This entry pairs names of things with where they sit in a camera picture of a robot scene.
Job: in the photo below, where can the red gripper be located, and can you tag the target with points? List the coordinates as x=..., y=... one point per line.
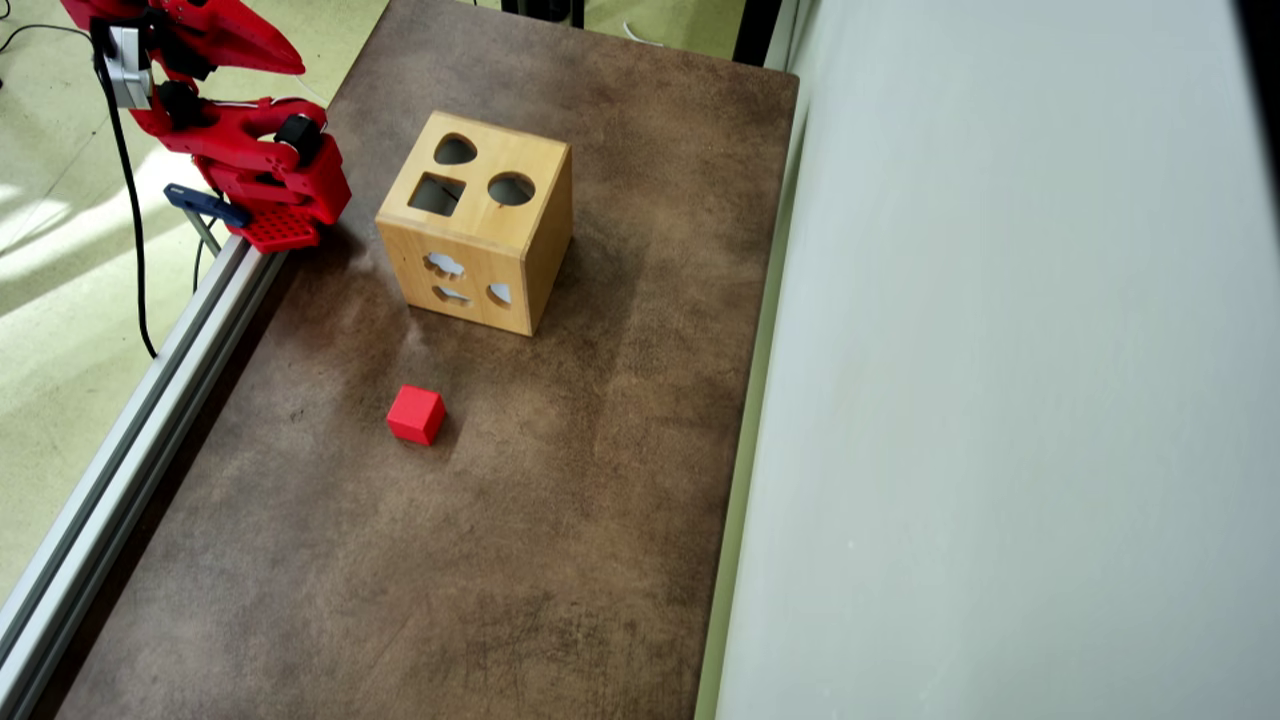
x=232, y=38

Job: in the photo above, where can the red cube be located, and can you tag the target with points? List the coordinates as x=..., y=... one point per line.
x=415, y=415

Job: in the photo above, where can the red robot arm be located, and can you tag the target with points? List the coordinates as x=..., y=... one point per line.
x=230, y=150

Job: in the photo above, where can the blue clamp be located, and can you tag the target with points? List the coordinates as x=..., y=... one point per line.
x=205, y=203

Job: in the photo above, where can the wooden shape sorter box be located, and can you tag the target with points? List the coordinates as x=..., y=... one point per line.
x=480, y=225

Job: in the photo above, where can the black furniture base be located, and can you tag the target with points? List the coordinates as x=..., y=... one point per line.
x=545, y=10

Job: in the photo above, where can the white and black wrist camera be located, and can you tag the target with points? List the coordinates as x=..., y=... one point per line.
x=128, y=70

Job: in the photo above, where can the aluminium profile rail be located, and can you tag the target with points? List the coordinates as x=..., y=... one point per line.
x=120, y=450

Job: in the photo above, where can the dark vertical post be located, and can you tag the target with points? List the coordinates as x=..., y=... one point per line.
x=755, y=30

